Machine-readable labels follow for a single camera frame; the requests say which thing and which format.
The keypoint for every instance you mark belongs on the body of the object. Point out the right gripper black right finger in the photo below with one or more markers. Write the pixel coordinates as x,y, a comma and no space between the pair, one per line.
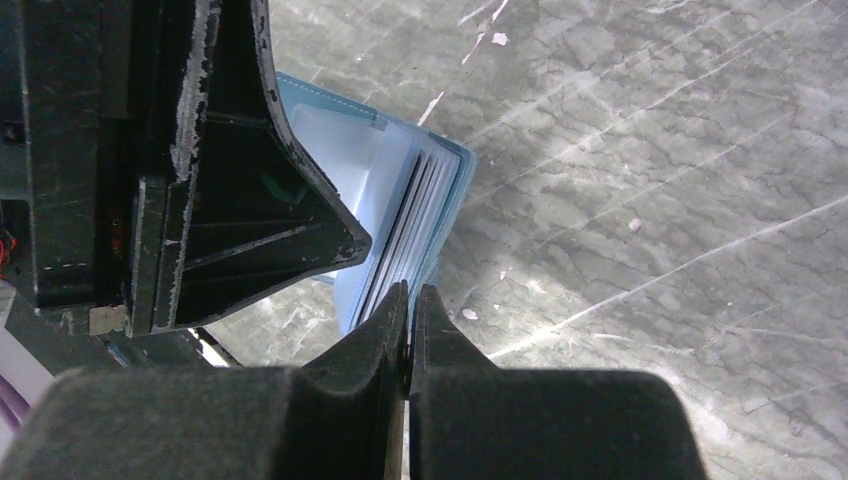
470,419

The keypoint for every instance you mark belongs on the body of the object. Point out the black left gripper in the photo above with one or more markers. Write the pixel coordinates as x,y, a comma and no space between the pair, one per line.
97,97

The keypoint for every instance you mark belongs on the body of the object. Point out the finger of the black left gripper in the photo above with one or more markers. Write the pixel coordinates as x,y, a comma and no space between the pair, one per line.
229,205

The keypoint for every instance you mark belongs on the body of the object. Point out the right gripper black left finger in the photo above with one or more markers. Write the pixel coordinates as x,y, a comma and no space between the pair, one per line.
338,417

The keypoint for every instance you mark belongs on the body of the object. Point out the blue card holder wallet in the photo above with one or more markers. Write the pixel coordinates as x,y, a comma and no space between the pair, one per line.
403,183

